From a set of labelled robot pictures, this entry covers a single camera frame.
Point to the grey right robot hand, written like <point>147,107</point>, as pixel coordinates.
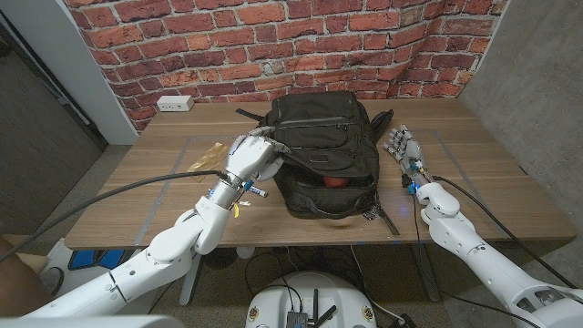
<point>410,152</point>

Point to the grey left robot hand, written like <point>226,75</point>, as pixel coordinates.
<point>252,157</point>

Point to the black backpack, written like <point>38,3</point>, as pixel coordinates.
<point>328,136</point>

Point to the red ball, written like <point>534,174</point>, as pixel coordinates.
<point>336,181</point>

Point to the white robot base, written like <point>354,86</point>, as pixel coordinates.
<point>314,291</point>

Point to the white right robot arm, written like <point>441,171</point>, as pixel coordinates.
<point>483,259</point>

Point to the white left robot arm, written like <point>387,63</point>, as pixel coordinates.
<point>173,248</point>

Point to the blue and white marker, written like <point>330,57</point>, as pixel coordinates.
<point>258,191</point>

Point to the golden plastic wrapper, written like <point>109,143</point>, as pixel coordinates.
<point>209,159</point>

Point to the white power outlet box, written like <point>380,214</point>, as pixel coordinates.
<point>175,103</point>

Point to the dark table leg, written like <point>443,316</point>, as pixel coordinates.
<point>426,273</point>

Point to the red brick print backdrop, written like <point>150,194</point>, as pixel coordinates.
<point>273,36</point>

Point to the white table leg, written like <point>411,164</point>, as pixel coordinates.
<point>189,287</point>

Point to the blue and white floor device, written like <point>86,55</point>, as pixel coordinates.
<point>91,259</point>

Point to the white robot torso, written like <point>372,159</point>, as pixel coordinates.
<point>91,322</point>

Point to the person's brown limb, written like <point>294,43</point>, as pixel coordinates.
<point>18,287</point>

